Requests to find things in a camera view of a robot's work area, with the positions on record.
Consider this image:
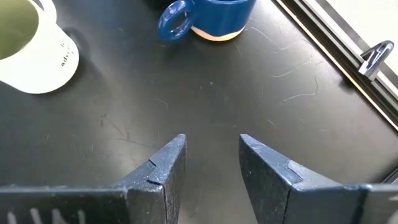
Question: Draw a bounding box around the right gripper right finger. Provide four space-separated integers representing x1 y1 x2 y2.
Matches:
238 133 398 224

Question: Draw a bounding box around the black table mat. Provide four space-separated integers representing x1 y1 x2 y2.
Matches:
0 0 398 224

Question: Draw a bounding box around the black aluminium table frame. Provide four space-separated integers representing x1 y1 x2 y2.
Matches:
272 0 398 131

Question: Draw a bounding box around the metal frame bracket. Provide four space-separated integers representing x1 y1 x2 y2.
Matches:
357 40 395 82

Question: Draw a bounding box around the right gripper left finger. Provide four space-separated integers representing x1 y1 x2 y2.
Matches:
0 134 187 224

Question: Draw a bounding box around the white mug with green inside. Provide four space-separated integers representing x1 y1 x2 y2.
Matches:
0 0 80 95

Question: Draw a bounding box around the glossy dark blue mug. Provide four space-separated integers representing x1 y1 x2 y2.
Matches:
157 0 257 43

